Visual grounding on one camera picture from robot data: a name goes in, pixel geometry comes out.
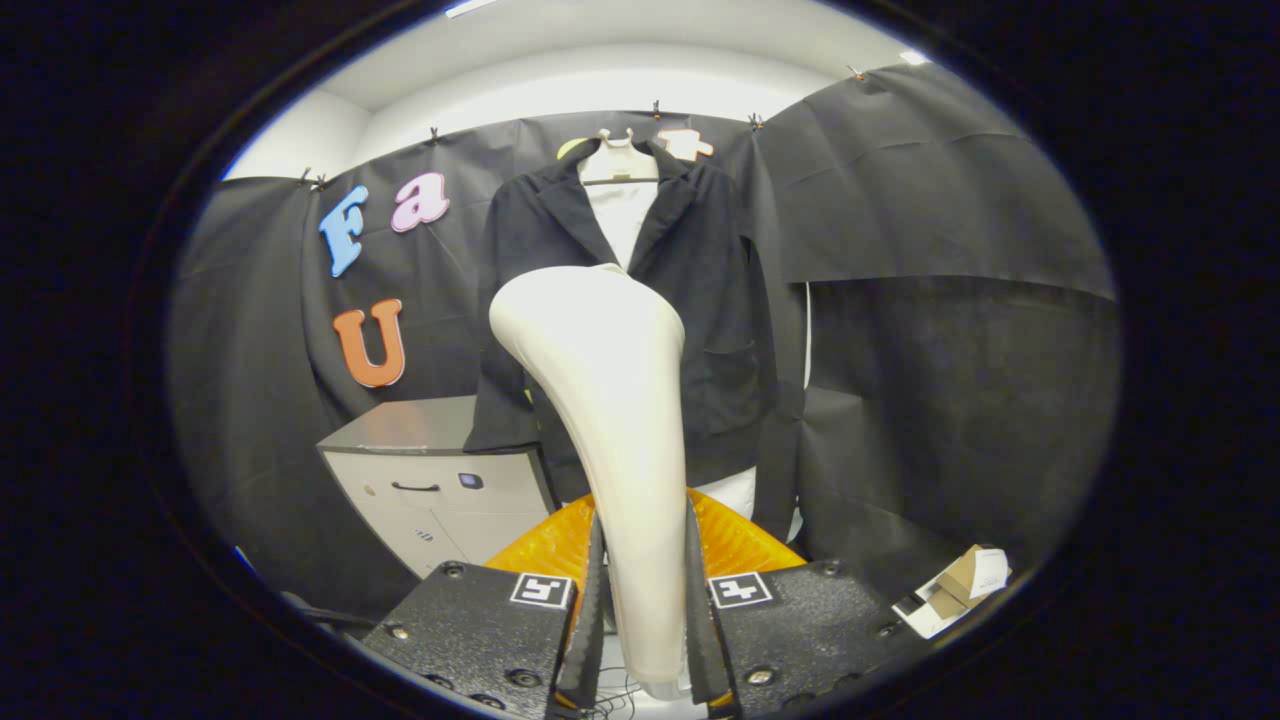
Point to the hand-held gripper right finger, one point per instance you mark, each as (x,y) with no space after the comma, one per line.
(800,630)

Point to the white garment steamer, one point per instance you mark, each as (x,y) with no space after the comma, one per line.
(610,400)

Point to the black blazer jacket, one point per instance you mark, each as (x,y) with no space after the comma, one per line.
(720,300)

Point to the long ceiling light panel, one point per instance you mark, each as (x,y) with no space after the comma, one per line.
(468,7)

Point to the small cardboard box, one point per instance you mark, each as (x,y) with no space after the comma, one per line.
(965,580)

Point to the black backdrop cloth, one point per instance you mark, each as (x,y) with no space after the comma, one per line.
(950,400)

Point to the small ceiling light panel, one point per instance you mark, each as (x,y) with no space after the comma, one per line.
(914,57)

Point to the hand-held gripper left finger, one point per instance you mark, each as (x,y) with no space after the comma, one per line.
(480,630)

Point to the white mannequin torso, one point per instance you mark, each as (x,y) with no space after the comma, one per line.
(620,210)

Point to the grey drawer cabinet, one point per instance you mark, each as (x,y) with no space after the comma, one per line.
(420,510)

